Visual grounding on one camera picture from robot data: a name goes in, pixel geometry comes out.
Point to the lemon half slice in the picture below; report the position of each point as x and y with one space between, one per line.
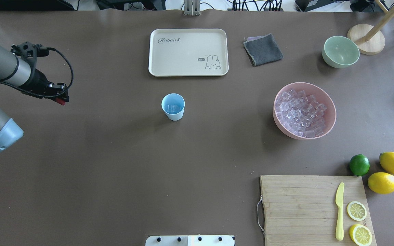
356 211
360 235

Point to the cream rabbit tray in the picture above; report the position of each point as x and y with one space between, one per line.
190 52

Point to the wooden cup stand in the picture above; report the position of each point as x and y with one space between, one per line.
369 39

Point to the mint green bowl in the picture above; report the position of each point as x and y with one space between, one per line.
340 52

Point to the black camera mount wrist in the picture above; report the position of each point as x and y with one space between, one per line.
30 52

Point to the clear ice cube pile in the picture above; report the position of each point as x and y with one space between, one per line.
300 113

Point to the pink plastic bowl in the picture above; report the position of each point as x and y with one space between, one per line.
321 96

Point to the green lime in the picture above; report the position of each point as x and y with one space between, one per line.
359 165

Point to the red strawberry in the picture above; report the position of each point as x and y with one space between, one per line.
60 101

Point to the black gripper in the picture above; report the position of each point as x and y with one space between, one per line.
39 79

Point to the wooden cutting board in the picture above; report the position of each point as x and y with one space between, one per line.
301 210

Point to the grey folded cloth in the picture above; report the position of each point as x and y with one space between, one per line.
262 49

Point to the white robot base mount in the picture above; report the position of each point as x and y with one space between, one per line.
191 240

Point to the light blue plastic cup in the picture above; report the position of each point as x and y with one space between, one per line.
176 99

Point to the yellow plastic knife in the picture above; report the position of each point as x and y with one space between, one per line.
339 196

